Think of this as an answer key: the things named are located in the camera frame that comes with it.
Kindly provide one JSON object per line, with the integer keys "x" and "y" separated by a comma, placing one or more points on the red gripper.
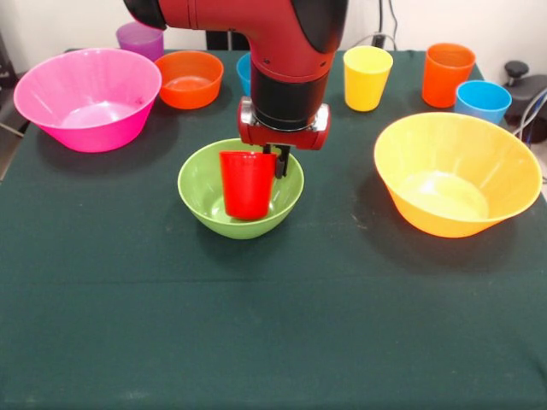
{"x": 299, "y": 140}

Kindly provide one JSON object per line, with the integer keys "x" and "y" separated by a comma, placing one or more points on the red plastic cup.
{"x": 248, "y": 188}

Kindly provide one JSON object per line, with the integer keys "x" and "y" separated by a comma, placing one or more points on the green plastic bowl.
{"x": 201, "y": 192}

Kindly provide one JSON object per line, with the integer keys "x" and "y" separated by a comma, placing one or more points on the orange plastic bowl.
{"x": 190, "y": 81}

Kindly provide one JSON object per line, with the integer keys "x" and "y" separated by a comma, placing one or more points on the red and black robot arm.
{"x": 290, "y": 55}

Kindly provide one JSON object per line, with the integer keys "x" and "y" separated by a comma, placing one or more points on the blue plastic bowl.
{"x": 244, "y": 72}

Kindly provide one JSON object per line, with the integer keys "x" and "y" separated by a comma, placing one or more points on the yellow plastic cup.
{"x": 367, "y": 85}

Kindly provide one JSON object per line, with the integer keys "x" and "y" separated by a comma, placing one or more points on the dark green tablecloth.
{"x": 256, "y": 299}

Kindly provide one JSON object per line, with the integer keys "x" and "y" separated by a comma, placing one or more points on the purple plastic cup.
{"x": 141, "y": 42}

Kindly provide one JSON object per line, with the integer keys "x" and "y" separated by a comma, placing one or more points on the yellow plastic bowl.
{"x": 453, "y": 149}

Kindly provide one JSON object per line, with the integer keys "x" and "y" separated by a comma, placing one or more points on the orange plastic cup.
{"x": 444, "y": 81}

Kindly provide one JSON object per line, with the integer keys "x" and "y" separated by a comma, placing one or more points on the pink plastic bowl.
{"x": 85, "y": 85}

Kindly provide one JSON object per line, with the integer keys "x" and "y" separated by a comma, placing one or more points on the blue plastic cup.
{"x": 483, "y": 104}

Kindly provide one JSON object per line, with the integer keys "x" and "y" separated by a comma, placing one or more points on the black clamp stand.
{"x": 530, "y": 89}

